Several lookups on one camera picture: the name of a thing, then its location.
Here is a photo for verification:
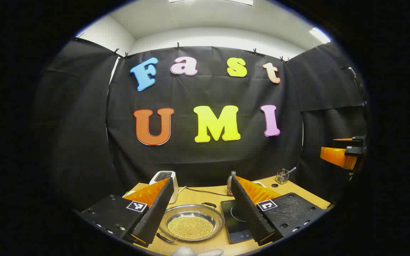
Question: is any wire mesh holder with pen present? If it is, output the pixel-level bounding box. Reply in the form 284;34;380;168
275;167;297;185

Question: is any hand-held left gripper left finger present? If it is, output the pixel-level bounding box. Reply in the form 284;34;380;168
79;177;174;248

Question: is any steel pot with black handles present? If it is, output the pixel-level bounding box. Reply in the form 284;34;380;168
156;202;226;244

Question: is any white toaster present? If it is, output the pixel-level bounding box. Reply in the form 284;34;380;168
149;171;179;204

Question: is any ceiling light panel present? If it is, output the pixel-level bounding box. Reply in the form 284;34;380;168
309;27;331;44

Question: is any silver printed drink bottle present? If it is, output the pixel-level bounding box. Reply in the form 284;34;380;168
227;171;237;196

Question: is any black power cable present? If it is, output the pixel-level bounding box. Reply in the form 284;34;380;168
185;187;229;197

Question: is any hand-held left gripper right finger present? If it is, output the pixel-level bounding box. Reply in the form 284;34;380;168
231;175;328;246

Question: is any black induction cooktop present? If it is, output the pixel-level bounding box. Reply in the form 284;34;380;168
221;199;254;244

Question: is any pile of soybeans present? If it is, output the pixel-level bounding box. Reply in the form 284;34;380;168
167;215;215;240

